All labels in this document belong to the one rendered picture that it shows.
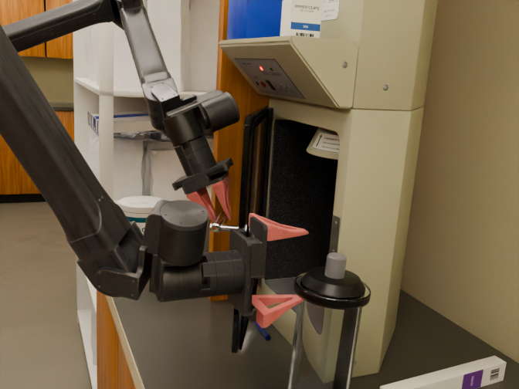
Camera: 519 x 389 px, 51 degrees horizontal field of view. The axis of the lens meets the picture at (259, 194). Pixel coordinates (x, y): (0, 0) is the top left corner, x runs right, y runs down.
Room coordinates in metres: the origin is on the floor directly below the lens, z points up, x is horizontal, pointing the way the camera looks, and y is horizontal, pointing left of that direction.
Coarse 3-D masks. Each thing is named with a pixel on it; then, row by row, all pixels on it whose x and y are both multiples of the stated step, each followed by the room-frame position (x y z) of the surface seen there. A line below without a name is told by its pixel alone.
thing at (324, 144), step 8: (320, 128) 0.99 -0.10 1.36; (320, 136) 0.98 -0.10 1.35; (328, 136) 0.96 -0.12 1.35; (336, 136) 0.95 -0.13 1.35; (312, 144) 0.99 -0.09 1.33; (320, 144) 0.96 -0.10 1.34; (328, 144) 0.95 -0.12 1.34; (336, 144) 0.94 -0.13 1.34; (312, 152) 0.97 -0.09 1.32; (320, 152) 0.96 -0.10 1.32; (328, 152) 0.94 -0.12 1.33; (336, 152) 0.94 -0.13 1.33
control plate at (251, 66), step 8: (240, 64) 1.06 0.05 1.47; (248, 64) 1.02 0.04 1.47; (256, 64) 0.98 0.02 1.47; (264, 64) 0.95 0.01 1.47; (272, 64) 0.92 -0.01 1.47; (248, 72) 1.06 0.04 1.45; (256, 72) 1.02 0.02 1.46; (264, 72) 0.98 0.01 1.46; (272, 72) 0.95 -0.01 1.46; (280, 72) 0.91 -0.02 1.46; (256, 80) 1.05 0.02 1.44; (264, 80) 1.02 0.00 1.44; (272, 80) 0.98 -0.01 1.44; (280, 80) 0.94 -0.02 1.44; (288, 80) 0.91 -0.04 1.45; (264, 88) 1.05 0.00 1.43; (280, 88) 0.97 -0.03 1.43; (288, 88) 0.94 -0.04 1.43; (296, 88) 0.91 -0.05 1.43; (296, 96) 0.94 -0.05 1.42
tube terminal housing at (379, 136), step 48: (384, 0) 0.85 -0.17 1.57; (432, 0) 0.99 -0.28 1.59; (384, 48) 0.86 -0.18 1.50; (384, 96) 0.86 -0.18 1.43; (384, 144) 0.87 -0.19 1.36; (336, 192) 0.86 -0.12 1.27; (384, 192) 0.87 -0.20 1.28; (384, 240) 0.87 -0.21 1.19; (384, 288) 0.88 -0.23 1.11; (288, 336) 0.98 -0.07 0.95; (384, 336) 0.90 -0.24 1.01
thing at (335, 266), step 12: (336, 252) 0.74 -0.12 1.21; (336, 264) 0.71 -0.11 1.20; (312, 276) 0.71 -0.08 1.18; (324, 276) 0.72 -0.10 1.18; (336, 276) 0.71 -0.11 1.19; (348, 276) 0.73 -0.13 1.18; (312, 288) 0.70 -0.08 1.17; (324, 288) 0.69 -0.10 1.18; (336, 288) 0.69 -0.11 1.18; (348, 288) 0.69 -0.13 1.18; (360, 288) 0.70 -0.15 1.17
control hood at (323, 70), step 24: (240, 48) 0.99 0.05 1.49; (264, 48) 0.89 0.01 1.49; (288, 48) 0.81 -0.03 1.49; (312, 48) 0.81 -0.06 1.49; (336, 48) 0.82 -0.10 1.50; (240, 72) 1.10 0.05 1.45; (288, 72) 0.89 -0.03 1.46; (312, 72) 0.81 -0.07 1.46; (336, 72) 0.83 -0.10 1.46; (288, 96) 0.98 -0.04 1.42; (312, 96) 0.88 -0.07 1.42; (336, 96) 0.83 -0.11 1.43
